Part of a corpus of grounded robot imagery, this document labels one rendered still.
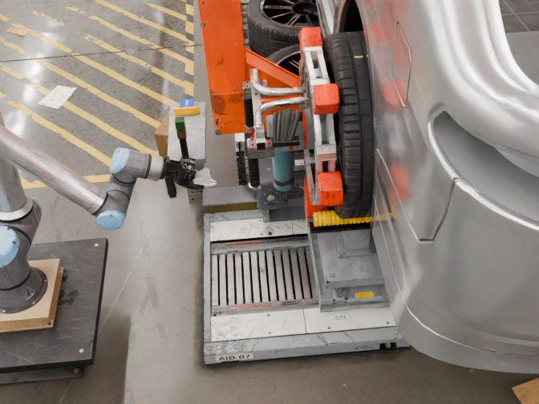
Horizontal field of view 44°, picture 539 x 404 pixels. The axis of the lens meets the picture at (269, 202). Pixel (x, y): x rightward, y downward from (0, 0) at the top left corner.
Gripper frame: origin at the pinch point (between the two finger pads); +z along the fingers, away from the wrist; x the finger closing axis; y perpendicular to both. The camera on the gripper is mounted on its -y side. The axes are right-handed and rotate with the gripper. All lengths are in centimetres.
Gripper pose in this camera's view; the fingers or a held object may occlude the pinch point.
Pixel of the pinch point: (212, 183)
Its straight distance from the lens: 244.2
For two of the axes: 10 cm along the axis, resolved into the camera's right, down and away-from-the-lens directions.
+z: 9.1, 1.8, 3.7
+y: 3.8, -7.1, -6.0
